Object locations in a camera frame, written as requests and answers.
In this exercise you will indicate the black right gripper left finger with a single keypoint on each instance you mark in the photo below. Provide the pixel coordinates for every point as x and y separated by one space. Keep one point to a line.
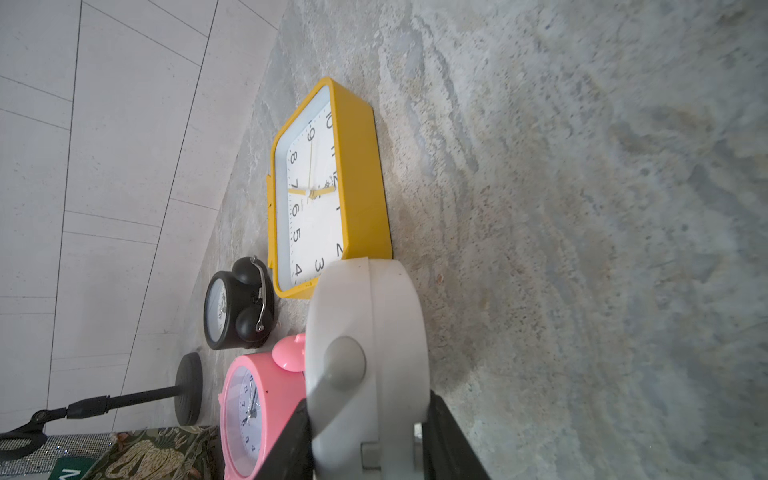
291 456

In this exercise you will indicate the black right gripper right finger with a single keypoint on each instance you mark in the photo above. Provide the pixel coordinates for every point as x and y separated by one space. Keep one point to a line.
447 454

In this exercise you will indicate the pink twin-bell alarm clock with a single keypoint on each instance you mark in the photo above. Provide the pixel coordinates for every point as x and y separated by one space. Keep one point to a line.
260 393

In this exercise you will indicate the white square alarm clock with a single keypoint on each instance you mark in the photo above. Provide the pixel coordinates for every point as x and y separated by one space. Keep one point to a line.
367 372

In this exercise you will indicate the small black alarm clock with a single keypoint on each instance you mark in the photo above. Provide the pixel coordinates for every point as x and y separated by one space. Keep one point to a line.
239 306

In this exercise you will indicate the yellow square alarm clock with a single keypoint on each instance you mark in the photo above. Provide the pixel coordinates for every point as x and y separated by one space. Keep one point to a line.
326 198

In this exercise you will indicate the canvas bag with green handles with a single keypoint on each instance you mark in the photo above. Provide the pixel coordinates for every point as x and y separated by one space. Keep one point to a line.
181 452

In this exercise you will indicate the rhinestone stand with black base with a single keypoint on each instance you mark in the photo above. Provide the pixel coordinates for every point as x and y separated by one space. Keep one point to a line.
187 394

